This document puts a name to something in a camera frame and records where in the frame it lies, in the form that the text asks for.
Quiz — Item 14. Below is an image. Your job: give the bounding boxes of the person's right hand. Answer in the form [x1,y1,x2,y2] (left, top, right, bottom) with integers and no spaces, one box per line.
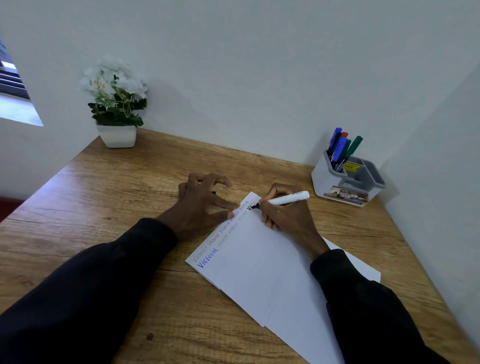
[258,182,324,247]

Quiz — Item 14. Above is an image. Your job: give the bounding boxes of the white black-tipped marker pen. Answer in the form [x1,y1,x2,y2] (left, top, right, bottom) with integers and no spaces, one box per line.
[250,191,310,210]

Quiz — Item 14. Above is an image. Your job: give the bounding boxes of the blank white paper sheet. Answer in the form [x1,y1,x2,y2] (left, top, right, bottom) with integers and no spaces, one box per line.
[204,237,382,364]

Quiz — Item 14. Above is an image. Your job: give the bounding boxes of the person's right forearm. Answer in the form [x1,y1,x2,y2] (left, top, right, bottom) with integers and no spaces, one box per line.
[300,235,451,364]

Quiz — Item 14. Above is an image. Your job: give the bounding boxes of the white paper sheet with handwriting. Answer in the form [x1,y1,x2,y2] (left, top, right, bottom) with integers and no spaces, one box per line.
[185,191,331,327]

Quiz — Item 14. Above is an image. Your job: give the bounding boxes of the potted white artificial flowers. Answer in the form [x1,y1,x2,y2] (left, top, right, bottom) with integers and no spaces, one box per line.
[79,56,149,149]

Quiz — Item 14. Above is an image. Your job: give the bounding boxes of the person's left forearm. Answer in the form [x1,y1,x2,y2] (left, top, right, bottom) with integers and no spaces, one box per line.
[0,215,179,364]

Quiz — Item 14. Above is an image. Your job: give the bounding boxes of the person's left hand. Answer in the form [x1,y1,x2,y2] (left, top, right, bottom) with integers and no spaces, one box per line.
[157,172,241,242]

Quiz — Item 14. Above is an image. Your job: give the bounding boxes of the window with louvres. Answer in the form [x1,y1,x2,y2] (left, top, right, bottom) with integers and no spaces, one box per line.
[0,37,44,127]

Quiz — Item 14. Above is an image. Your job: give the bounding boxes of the white and grey desk organiser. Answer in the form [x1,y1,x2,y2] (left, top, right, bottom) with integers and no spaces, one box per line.
[311,149,386,208]

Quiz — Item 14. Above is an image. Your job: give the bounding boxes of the blue marker pen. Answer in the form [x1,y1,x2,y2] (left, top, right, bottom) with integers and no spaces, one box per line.
[331,136,348,164]
[328,127,343,155]

